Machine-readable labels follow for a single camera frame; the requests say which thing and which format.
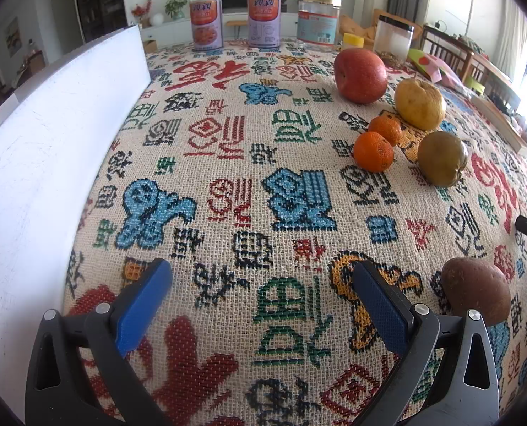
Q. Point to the white tv cabinet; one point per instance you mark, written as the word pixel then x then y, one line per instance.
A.
pixel 174 31

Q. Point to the green-brown pear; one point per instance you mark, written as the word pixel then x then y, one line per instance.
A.
pixel 441 159

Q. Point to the clear jar blue label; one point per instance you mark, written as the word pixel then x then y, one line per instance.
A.
pixel 317 20

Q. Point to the orange cushion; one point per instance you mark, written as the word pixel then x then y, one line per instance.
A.
pixel 361 24

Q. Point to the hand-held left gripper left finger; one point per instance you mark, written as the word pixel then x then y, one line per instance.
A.
pixel 143 306

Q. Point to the yellow pear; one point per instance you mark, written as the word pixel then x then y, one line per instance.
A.
pixel 419 104

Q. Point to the right red-label can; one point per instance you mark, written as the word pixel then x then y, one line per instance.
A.
pixel 263 22

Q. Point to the pile of nuts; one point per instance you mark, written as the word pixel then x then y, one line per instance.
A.
pixel 390 57

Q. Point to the tangerine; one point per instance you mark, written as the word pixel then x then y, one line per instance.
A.
pixel 373 151
pixel 387 128

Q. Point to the bushy potted plant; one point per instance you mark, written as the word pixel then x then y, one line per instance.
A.
pixel 174 6

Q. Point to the orange label can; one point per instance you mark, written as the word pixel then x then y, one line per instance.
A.
pixel 206 24

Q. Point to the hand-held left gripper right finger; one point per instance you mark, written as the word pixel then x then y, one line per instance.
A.
pixel 381 315

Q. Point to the red apple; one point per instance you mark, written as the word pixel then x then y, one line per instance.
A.
pixel 360 75

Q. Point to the pink snack bag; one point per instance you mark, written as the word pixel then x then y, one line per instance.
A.
pixel 432 64

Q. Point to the white sheer curtain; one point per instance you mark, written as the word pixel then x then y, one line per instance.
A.
pixel 514 31

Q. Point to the short sweet potato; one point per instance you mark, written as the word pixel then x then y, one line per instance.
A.
pixel 474 288

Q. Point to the red flower arrangement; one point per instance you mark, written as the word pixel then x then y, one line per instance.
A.
pixel 141 11

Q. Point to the white cardboard box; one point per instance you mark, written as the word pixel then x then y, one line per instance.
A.
pixel 46 164

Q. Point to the dark glass cabinet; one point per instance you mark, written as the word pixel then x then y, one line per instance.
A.
pixel 99 0

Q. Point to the printed woven tablecloth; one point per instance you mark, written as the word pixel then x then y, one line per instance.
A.
pixel 254 164

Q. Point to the book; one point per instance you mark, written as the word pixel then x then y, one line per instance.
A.
pixel 498 120

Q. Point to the clear container black lid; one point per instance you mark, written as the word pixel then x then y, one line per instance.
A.
pixel 392 37

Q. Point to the white round lamp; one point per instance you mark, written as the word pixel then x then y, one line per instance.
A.
pixel 157 19

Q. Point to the framed wall picture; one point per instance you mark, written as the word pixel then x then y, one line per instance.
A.
pixel 12 36

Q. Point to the wooden chair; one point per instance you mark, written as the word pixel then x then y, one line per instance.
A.
pixel 450 49

